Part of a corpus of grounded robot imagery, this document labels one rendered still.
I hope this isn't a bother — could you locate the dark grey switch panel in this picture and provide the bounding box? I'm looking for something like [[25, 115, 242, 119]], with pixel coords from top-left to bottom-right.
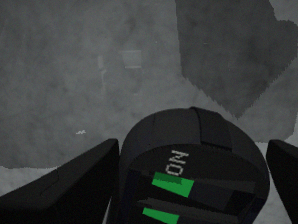
[[106, 107, 270, 224]]

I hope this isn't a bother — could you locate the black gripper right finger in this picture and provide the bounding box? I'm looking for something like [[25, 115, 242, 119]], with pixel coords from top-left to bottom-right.
[[265, 139, 298, 224]]

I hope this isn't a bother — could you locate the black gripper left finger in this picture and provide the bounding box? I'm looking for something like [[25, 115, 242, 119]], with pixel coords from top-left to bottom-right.
[[0, 139, 120, 224]]

